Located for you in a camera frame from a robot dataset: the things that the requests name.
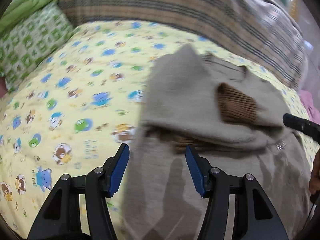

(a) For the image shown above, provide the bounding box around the taupe knit sweater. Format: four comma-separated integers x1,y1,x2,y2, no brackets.
123,44,310,239

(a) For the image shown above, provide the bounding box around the right hand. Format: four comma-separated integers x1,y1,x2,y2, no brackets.
309,150,320,194

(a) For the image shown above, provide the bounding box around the pink cloth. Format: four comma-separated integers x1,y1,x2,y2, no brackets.
298,90,320,124

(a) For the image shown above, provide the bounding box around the yellow cartoon bear bedsheet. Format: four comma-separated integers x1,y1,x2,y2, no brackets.
1,21,308,238

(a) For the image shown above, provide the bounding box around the plaid brown quilt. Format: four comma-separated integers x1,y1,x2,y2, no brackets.
59,0,308,89

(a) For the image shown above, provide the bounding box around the green patterned pillow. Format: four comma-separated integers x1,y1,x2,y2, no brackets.
1,2,74,92

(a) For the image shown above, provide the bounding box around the bright green pillow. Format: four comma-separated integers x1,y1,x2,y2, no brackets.
1,0,57,33

